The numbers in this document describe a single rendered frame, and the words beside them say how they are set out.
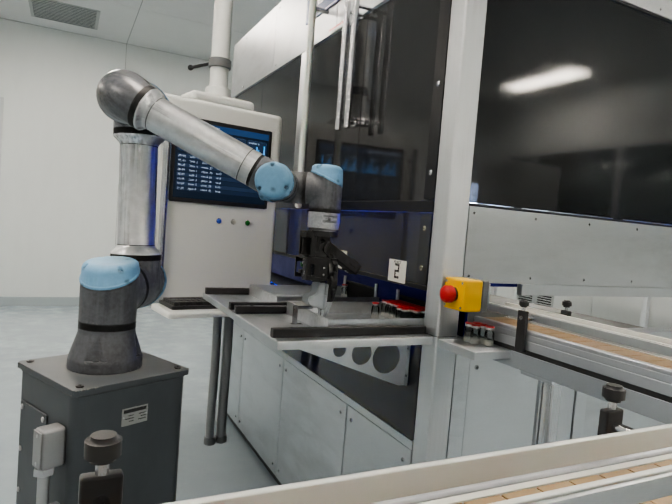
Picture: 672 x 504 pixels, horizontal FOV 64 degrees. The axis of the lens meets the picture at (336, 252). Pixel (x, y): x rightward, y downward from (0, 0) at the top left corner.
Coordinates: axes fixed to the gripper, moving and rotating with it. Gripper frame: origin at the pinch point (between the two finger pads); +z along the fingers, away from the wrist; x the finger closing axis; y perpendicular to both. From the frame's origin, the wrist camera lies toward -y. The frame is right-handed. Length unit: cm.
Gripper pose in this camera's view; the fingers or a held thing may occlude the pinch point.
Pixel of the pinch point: (324, 314)
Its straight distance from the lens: 130.4
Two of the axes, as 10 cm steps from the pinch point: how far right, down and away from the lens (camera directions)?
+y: -8.9, -0.5, -4.5
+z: -0.8, 10.0, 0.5
